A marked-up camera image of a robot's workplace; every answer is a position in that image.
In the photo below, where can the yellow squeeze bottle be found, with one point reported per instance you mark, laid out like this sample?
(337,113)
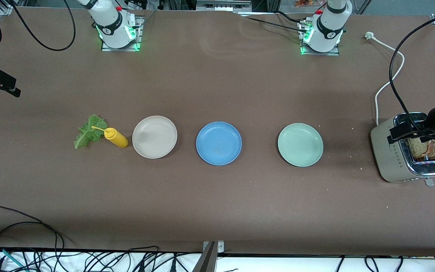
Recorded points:
(117,138)

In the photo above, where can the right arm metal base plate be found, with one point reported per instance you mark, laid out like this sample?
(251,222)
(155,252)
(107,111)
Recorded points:
(121,49)

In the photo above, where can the small metal bracket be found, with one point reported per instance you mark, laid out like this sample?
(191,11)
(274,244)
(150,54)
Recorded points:
(220,246)

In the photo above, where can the blue round plate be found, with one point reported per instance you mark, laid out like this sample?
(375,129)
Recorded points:
(218,143)

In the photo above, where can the green round plate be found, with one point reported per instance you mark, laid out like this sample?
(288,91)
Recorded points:
(300,145)

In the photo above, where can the grey metal box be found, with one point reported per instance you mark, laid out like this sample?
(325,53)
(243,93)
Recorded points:
(223,5)

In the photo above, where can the silver two-slot toaster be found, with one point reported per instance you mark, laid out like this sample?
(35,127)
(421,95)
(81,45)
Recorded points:
(389,151)

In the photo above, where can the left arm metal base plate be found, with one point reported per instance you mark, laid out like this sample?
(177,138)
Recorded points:
(319,54)

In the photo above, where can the green lettuce leaf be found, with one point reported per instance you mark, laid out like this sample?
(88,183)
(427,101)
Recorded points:
(87,134)

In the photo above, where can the beige round plate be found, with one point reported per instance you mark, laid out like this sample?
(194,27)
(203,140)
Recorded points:
(154,137)

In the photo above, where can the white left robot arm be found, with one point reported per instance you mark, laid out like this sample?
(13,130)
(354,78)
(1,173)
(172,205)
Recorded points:
(329,26)

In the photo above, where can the aluminium post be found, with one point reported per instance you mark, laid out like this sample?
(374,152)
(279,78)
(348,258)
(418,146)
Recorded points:
(206,262)

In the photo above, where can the orange packet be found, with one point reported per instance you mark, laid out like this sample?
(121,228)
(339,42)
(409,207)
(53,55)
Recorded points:
(308,3)

